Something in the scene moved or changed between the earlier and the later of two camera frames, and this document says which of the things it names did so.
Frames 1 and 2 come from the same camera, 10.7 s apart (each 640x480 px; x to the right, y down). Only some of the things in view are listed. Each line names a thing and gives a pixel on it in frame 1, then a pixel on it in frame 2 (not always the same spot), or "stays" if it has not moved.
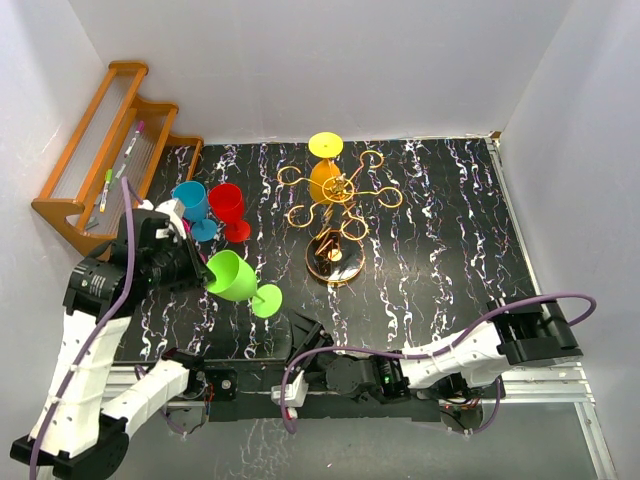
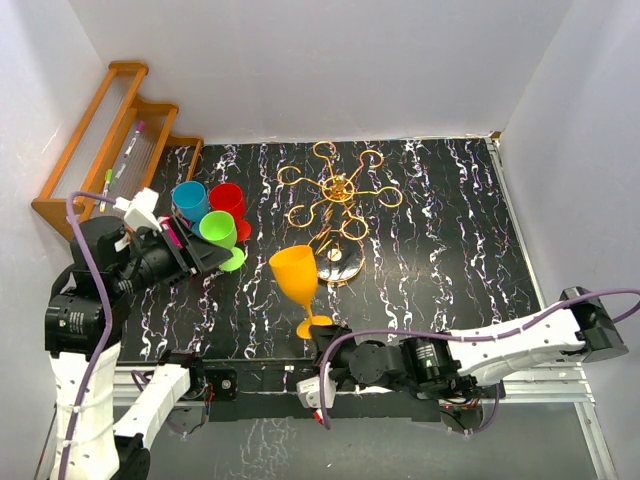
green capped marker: (108, 178) stays
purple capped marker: (139, 129) stays
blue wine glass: (194, 199) stays
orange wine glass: (325, 176) -> (295, 268)
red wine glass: (227, 203) stays
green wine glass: (235, 280) -> (221, 227)
